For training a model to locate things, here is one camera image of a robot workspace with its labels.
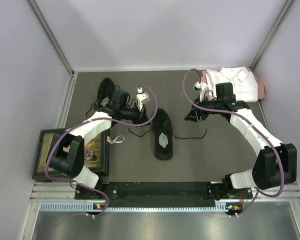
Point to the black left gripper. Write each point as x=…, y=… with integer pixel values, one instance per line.
x=141, y=116

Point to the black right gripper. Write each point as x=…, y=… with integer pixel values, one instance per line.
x=192, y=116

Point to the black shoe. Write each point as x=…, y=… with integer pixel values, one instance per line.
x=162, y=129
x=105, y=91

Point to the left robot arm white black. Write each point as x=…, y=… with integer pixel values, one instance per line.
x=67, y=153

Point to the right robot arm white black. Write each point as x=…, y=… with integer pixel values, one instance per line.
x=276, y=163

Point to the white ribbon loop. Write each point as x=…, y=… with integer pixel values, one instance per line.
x=117, y=140

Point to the white folded shirt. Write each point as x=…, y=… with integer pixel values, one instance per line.
x=239, y=82

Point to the pink folded cloth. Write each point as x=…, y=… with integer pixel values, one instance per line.
x=260, y=87

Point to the black framed compartment box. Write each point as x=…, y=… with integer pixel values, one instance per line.
x=99, y=163

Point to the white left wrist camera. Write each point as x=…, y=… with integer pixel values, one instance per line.
x=142, y=98

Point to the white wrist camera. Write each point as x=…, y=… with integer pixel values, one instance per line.
x=202, y=88
x=142, y=98

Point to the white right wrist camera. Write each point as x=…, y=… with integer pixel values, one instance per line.
x=202, y=88

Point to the black base plate strip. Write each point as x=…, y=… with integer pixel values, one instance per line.
x=170, y=194

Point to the white slotted cable duct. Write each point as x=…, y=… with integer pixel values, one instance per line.
x=97, y=207

